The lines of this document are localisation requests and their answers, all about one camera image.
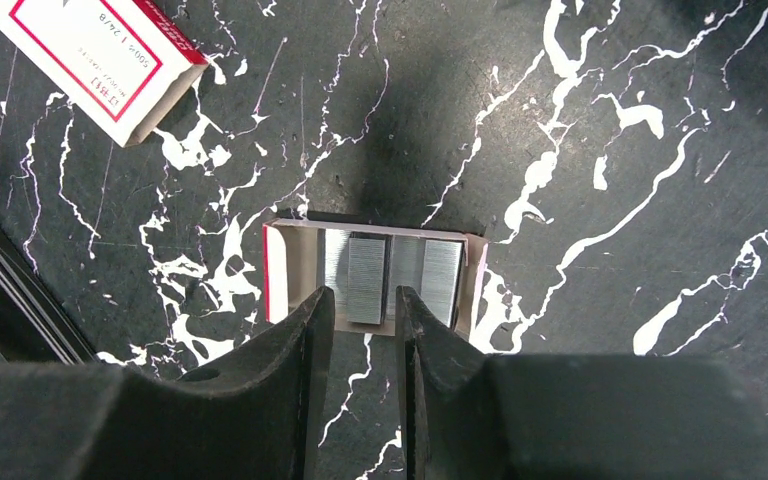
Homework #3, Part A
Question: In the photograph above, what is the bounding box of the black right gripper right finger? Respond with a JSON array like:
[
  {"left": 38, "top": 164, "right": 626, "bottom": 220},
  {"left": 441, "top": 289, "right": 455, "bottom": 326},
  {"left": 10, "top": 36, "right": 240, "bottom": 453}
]
[{"left": 396, "top": 286, "right": 768, "bottom": 479}]

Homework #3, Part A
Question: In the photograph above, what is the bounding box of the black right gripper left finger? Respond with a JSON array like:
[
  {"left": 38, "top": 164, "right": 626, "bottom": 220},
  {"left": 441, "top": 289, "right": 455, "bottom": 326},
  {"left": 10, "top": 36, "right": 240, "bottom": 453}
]
[{"left": 0, "top": 287, "right": 335, "bottom": 479}]

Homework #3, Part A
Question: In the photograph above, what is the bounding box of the silver staple strip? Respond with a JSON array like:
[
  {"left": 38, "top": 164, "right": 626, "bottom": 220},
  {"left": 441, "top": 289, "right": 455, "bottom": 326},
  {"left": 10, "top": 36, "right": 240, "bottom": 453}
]
[
  {"left": 324, "top": 229, "right": 350, "bottom": 312},
  {"left": 347, "top": 237, "right": 386, "bottom": 325},
  {"left": 420, "top": 239, "right": 463, "bottom": 327}
]

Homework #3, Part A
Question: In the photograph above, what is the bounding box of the cardboard staple box tray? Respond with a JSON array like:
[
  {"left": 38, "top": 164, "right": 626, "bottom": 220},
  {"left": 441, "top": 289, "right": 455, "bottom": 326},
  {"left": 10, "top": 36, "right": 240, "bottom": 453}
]
[{"left": 263, "top": 219, "right": 489, "bottom": 339}]

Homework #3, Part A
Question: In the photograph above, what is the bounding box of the red white staple box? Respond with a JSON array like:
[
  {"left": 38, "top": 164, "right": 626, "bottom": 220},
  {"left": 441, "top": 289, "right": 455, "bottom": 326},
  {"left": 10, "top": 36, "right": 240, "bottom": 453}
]
[{"left": 0, "top": 0, "right": 209, "bottom": 147}]

